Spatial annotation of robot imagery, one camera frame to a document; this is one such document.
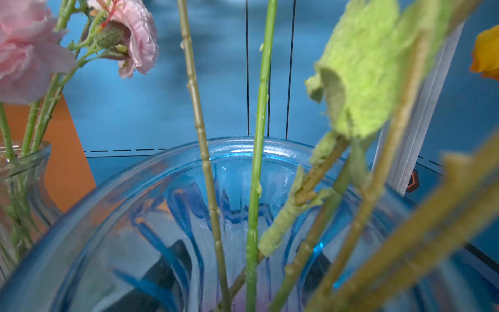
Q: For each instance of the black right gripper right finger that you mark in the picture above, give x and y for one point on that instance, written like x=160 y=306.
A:
x=316 y=273

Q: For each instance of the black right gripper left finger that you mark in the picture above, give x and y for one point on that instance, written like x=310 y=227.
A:
x=158 y=290

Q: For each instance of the blue purple glass vase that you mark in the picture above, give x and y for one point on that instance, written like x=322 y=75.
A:
x=159 y=208

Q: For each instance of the clear glass vase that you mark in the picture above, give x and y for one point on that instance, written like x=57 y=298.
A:
x=27 y=210

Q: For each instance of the yellow orange poppy stem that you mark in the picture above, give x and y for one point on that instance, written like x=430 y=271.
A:
x=369 y=76

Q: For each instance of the pink carnation flower stem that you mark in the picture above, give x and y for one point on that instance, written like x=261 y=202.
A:
x=41 y=52

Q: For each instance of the aluminium corner post right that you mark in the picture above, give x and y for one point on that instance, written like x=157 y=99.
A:
x=422 y=112

